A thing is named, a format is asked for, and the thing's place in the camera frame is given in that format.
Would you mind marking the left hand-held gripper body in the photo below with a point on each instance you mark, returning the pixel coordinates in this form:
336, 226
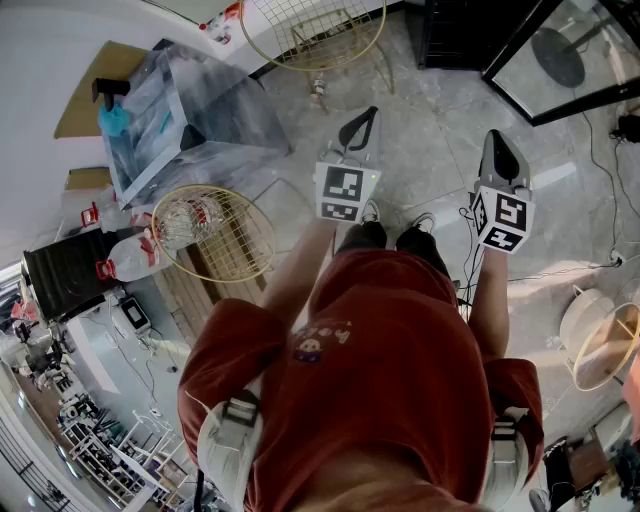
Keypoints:
342, 185

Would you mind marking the teal plastic bag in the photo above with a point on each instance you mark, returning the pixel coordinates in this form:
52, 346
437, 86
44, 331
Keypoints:
112, 120

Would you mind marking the wooden platform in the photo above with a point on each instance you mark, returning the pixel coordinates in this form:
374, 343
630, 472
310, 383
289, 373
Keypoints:
195, 300

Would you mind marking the black clamp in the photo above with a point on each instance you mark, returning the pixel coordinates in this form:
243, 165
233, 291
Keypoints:
110, 89

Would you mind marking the person's black trousers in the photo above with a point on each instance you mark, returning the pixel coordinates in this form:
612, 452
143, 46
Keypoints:
365, 237

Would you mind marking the small clear bottle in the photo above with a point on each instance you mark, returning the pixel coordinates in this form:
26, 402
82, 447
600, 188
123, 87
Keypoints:
318, 86

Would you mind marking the gold rim round table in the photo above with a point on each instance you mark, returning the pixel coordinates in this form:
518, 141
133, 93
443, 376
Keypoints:
607, 350

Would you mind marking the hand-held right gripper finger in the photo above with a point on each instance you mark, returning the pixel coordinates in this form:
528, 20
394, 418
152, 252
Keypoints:
517, 167
489, 160

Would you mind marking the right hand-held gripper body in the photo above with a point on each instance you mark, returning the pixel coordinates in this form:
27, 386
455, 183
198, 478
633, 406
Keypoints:
507, 210

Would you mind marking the person's right forearm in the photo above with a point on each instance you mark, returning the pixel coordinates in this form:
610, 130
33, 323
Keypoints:
492, 300

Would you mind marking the white round bin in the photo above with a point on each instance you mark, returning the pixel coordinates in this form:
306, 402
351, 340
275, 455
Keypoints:
585, 320

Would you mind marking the black ribbed box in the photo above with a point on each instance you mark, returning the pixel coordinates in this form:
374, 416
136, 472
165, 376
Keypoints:
70, 275

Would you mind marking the person's left forearm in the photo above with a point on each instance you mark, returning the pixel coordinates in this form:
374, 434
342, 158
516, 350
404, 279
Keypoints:
295, 270

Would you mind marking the black power adapter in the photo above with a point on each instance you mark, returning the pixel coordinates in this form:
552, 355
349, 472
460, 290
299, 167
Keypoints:
625, 125

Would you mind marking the black standing fan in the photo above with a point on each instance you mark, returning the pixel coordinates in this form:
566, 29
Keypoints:
557, 60

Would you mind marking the person's left white shoe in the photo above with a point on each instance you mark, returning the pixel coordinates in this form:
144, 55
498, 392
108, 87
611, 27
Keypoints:
371, 212

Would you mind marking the black mini fridge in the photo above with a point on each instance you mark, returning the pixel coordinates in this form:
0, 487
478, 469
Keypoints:
460, 30

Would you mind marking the white screen device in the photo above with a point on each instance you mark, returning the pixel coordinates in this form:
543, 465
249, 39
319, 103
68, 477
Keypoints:
134, 314

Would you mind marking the person's red shirt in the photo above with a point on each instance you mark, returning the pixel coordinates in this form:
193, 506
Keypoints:
390, 375

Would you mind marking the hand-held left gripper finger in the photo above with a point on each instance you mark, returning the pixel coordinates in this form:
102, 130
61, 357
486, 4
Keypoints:
345, 131
375, 145

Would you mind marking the brown cardboard sheet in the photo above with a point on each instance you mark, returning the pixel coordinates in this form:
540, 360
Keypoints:
87, 95

